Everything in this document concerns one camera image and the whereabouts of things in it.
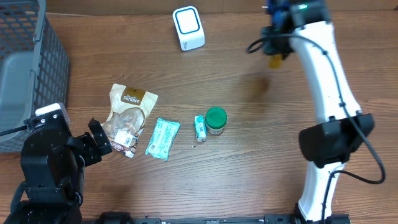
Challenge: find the yellow oil bottle silver cap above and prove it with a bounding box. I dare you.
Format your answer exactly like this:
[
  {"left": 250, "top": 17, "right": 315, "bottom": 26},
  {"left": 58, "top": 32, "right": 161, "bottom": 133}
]
[{"left": 269, "top": 54, "right": 283, "bottom": 69}]

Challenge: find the brown labelled food package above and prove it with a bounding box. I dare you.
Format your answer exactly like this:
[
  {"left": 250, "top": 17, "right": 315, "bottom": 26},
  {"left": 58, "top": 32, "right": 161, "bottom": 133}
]
[{"left": 102, "top": 83, "right": 158, "bottom": 158}]

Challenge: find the white green snack package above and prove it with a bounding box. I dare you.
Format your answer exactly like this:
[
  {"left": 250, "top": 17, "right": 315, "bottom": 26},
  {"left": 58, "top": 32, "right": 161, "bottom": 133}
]
[{"left": 146, "top": 118, "right": 180, "bottom": 161}]

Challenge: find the green lid white jar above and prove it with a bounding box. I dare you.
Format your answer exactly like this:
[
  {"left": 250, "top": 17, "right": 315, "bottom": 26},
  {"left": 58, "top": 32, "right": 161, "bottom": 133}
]
[{"left": 205, "top": 107, "right": 228, "bottom": 135}]

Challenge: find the teal tissue pack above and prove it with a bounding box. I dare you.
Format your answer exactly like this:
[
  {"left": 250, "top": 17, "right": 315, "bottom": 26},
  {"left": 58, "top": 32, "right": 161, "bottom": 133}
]
[{"left": 194, "top": 115, "right": 207, "bottom": 142}]

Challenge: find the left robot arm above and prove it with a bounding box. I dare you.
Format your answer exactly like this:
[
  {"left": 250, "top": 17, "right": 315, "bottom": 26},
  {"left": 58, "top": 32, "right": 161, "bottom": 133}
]
[{"left": 6, "top": 116, "right": 112, "bottom": 224}]

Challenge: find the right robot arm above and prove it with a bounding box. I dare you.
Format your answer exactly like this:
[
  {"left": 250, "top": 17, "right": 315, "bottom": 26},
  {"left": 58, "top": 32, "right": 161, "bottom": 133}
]
[{"left": 261, "top": 1, "right": 374, "bottom": 223}]

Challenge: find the white barcode scanner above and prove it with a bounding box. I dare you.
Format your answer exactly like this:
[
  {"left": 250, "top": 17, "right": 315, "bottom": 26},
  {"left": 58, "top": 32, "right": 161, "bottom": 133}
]
[{"left": 172, "top": 6, "right": 205, "bottom": 51}]

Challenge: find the grey plastic mesh basket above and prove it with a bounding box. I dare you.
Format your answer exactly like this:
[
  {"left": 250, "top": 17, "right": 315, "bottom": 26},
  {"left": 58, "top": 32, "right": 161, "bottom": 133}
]
[{"left": 0, "top": 0, "right": 70, "bottom": 154}]

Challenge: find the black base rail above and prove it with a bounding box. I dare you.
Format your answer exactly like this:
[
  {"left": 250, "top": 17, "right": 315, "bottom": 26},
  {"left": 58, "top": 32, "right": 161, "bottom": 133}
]
[{"left": 82, "top": 212, "right": 351, "bottom": 224}]

